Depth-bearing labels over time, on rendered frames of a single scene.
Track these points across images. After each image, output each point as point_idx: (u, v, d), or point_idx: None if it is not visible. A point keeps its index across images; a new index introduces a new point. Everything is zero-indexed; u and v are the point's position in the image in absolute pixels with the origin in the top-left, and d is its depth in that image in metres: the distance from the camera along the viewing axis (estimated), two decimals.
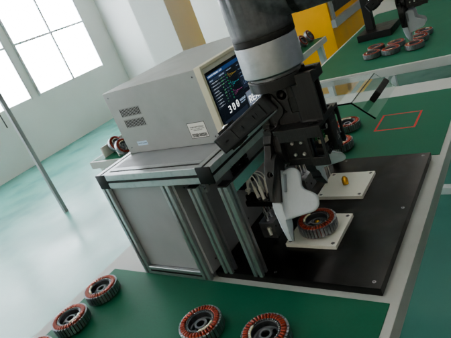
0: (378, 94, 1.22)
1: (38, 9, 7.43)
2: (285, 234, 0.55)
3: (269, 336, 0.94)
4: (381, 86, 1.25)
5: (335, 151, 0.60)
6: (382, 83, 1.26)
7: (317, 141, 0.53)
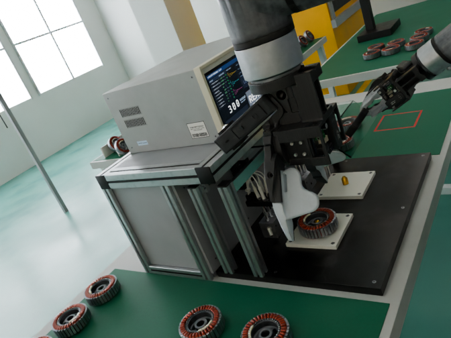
0: (354, 129, 1.06)
1: (38, 9, 7.43)
2: (285, 234, 0.55)
3: (269, 336, 0.94)
4: (359, 118, 1.09)
5: (335, 151, 0.60)
6: (360, 115, 1.11)
7: (317, 141, 0.53)
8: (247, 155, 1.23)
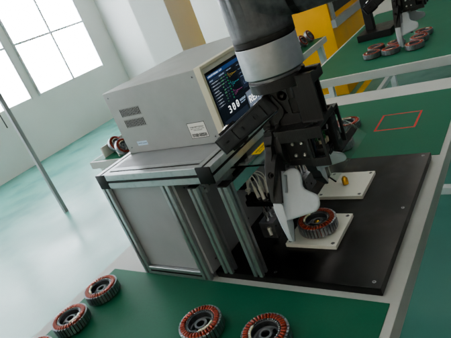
0: (340, 149, 0.98)
1: (38, 9, 7.43)
2: (286, 235, 0.55)
3: (269, 336, 0.94)
4: (345, 137, 1.01)
5: (336, 151, 0.60)
6: (347, 133, 1.03)
7: (318, 141, 0.53)
8: (228, 176, 1.15)
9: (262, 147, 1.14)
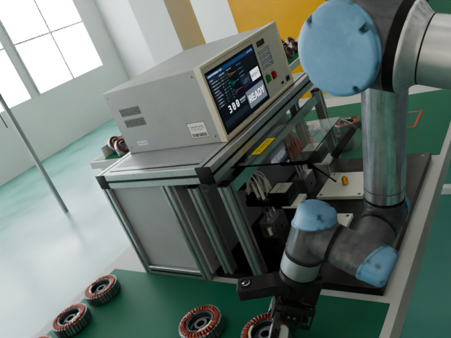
0: (340, 149, 0.98)
1: (38, 9, 7.43)
2: None
3: (269, 336, 0.94)
4: (345, 137, 1.01)
5: None
6: (347, 133, 1.03)
7: None
8: (228, 176, 1.15)
9: (262, 147, 1.14)
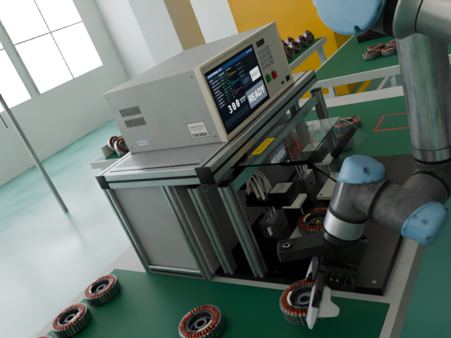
0: (340, 149, 0.98)
1: (38, 9, 7.43)
2: (310, 325, 0.87)
3: (309, 300, 0.92)
4: (345, 137, 1.01)
5: None
6: (347, 133, 1.03)
7: None
8: (228, 176, 1.15)
9: (262, 147, 1.14)
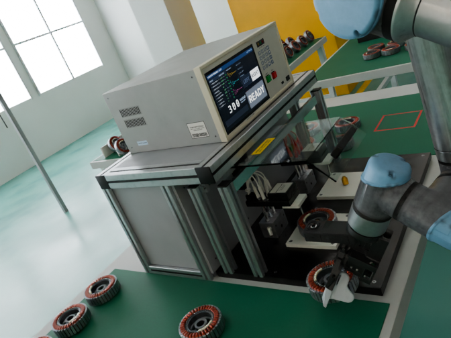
0: (340, 149, 0.98)
1: (38, 9, 7.43)
2: (323, 303, 0.91)
3: None
4: (345, 137, 1.01)
5: None
6: (347, 133, 1.03)
7: None
8: (228, 176, 1.15)
9: (262, 147, 1.14)
